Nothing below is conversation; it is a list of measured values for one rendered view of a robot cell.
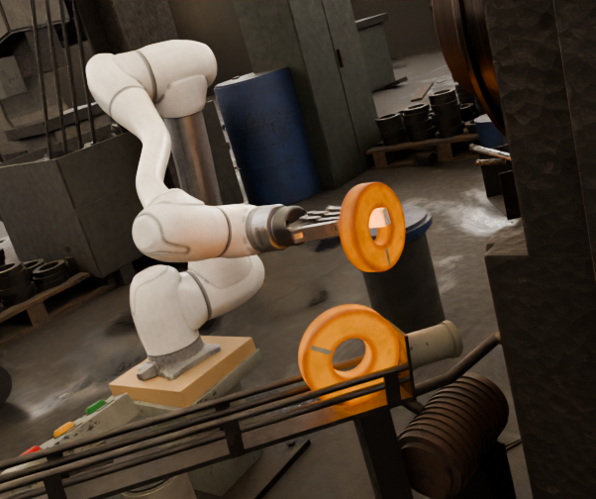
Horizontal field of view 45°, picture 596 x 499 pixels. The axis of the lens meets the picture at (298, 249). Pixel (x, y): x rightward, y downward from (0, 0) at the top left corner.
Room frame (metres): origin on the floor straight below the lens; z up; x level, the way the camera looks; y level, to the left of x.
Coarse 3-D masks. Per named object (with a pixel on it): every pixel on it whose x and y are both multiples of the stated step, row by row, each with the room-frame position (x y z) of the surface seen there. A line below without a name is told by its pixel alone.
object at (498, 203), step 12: (480, 156) 1.88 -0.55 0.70; (492, 156) 1.88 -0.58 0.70; (492, 168) 1.88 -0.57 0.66; (504, 168) 1.87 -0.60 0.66; (492, 180) 1.88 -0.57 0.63; (504, 180) 1.62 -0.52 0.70; (492, 192) 1.88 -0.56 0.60; (504, 192) 1.62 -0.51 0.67; (516, 192) 1.62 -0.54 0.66; (504, 204) 1.75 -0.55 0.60; (516, 204) 1.62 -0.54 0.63; (516, 216) 1.62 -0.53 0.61
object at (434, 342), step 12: (444, 324) 1.00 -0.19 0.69; (408, 336) 0.99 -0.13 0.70; (420, 336) 0.98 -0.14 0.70; (432, 336) 0.98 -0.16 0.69; (444, 336) 0.98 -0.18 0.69; (456, 336) 0.98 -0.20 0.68; (420, 348) 0.97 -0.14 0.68; (432, 348) 0.97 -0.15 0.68; (444, 348) 0.97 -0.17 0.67; (456, 348) 0.97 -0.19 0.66; (420, 360) 0.96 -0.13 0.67; (432, 360) 0.97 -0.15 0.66
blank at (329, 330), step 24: (336, 312) 0.96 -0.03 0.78; (360, 312) 0.96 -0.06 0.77; (312, 336) 0.95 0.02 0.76; (336, 336) 0.95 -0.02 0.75; (360, 336) 0.96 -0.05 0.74; (384, 336) 0.97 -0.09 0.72; (312, 360) 0.94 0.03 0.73; (384, 360) 0.97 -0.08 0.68; (312, 384) 0.94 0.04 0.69; (360, 384) 0.96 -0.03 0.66
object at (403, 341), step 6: (390, 324) 1.00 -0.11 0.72; (396, 330) 0.98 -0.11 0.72; (402, 336) 0.96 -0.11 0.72; (402, 342) 0.96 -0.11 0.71; (408, 342) 0.95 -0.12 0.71; (402, 348) 0.96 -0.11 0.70; (408, 348) 0.95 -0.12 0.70; (402, 354) 0.97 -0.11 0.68; (408, 354) 0.95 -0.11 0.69; (402, 360) 0.97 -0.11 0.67; (408, 360) 0.95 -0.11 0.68; (402, 372) 0.98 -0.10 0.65; (408, 372) 0.95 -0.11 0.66; (402, 384) 0.98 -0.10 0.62; (408, 384) 0.96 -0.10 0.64; (414, 384) 0.95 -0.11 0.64; (408, 390) 0.96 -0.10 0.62; (414, 390) 0.95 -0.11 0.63; (414, 396) 0.95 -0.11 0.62
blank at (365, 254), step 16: (352, 192) 1.15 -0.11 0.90; (368, 192) 1.15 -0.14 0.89; (384, 192) 1.18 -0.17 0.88; (352, 208) 1.12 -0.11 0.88; (368, 208) 1.14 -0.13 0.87; (400, 208) 1.21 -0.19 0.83; (352, 224) 1.11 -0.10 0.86; (368, 224) 1.13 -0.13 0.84; (400, 224) 1.20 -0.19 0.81; (352, 240) 1.11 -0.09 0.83; (368, 240) 1.13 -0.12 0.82; (384, 240) 1.17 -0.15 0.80; (400, 240) 1.19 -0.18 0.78; (352, 256) 1.12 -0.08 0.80; (368, 256) 1.12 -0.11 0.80; (384, 256) 1.14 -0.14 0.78
